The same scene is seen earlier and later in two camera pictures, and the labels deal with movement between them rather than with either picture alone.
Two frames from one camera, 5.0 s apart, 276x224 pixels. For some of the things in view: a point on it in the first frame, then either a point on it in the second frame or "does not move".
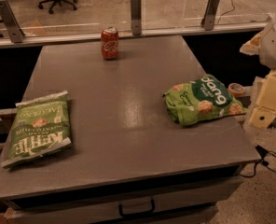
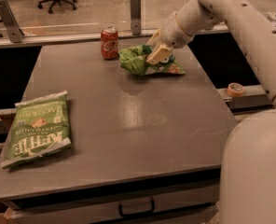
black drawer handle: (136, 214) does not move
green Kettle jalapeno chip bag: (41, 127) does not move
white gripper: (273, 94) -> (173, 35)
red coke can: (110, 43) does not move
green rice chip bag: (200, 99) -> (133, 59)
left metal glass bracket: (15, 31) does not move
